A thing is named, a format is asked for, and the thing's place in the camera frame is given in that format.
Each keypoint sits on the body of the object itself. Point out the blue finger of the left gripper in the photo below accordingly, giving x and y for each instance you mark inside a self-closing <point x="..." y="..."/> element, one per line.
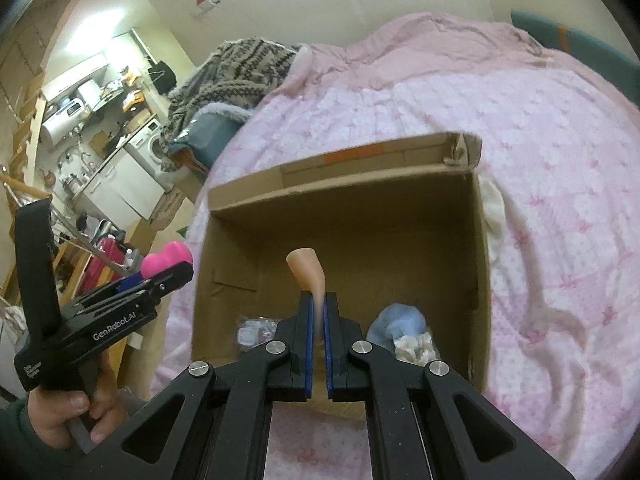
<point x="151" y="291"/>
<point x="129" y="282"/>

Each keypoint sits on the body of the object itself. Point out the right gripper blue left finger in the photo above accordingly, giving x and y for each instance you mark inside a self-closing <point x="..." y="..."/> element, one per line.
<point x="212" y="422"/>

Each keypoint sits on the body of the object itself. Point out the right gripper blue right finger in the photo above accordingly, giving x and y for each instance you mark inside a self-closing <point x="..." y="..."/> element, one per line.
<point x="425" y="422"/>

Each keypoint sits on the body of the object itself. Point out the pink rubber duck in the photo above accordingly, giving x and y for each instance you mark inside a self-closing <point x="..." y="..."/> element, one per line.
<point x="171" y="254"/>

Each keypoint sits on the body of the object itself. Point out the cream ruffled scrunchie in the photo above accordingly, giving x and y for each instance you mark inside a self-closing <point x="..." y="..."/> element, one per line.
<point x="418" y="350"/>

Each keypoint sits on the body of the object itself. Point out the clear plastic packet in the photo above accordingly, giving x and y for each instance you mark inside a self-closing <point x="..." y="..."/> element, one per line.
<point x="252" y="332"/>

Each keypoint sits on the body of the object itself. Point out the light blue fluffy scrunchie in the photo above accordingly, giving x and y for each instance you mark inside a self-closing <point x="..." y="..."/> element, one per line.
<point x="394" y="322"/>

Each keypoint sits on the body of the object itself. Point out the peach rubber tube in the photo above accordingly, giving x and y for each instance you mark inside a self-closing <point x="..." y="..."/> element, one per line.
<point x="307" y="270"/>

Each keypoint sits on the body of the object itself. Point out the person's left hand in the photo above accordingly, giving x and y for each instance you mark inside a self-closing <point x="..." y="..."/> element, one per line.
<point x="48" y="410"/>

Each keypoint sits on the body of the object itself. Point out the grey small trash can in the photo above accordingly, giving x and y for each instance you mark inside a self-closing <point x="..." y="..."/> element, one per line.
<point x="133" y="260"/>

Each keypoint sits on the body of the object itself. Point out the red suitcase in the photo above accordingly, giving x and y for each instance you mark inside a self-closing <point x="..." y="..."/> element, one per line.
<point x="97" y="272"/>

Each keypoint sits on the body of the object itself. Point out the yellow wooden chair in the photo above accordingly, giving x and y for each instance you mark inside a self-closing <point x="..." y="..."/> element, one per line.
<point x="70" y="266"/>

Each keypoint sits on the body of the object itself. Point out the brown door mat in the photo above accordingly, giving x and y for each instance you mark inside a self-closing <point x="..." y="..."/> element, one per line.
<point x="166" y="209"/>

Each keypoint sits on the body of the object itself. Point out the white kitchen cabinet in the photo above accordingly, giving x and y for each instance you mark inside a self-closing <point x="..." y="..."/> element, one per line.
<point x="122" y="191"/>

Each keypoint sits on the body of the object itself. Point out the white washing machine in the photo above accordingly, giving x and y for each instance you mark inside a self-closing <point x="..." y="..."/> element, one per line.
<point x="144" y="147"/>

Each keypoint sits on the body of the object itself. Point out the teal fur-trimmed jacket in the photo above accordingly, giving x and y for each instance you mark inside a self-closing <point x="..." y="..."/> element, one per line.
<point x="204" y="138"/>

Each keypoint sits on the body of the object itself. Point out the black hanging bag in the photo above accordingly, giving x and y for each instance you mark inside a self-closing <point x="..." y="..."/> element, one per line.
<point x="162" y="77"/>

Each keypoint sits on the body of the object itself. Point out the open brown cardboard box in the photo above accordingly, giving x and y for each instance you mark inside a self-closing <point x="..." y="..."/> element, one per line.
<point x="398" y="221"/>

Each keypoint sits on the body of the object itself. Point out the patterned knit blanket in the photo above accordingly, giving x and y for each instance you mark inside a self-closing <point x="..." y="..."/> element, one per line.
<point x="231" y="83"/>

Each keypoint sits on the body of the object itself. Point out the pink patterned quilt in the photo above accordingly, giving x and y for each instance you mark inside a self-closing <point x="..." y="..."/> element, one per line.
<point x="559" y="185"/>

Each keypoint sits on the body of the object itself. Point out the teal cushion with orange stripe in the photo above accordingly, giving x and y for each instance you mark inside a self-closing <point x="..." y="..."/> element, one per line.
<point x="616" y="67"/>

